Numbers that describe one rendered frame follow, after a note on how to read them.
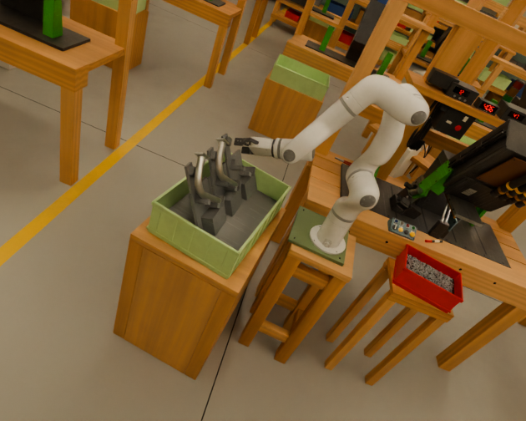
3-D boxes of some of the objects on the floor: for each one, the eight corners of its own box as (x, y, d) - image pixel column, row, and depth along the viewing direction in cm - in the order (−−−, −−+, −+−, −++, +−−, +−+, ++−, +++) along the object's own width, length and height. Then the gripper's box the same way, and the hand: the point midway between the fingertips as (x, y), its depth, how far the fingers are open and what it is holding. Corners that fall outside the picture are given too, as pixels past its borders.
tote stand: (194, 381, 202) (238, 293, 155) (111, 333, 206) (129, 233, 158) (242, 294, 257) (286, 209, 209) (176, 257, 260) (204, 166, 213)
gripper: (270, 149, 147) (229, 146, 152) (280, 164, 163) (243, 161, 168) (273, 130, 148) (233, 129, 153) (283, 148, 165) (245, 145, 170)
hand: (240, 145), depth 161 cm, fingers open, 8 cm apart
